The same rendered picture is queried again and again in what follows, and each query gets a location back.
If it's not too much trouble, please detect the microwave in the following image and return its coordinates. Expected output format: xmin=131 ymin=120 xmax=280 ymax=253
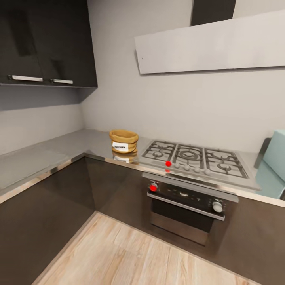
xmin=263 ymin=129 xmax=285 ymax=182

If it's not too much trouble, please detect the popcorn bag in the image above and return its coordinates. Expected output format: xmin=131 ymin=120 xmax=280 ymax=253
xmin=109 ymin=129 xmax=138 ymax=154

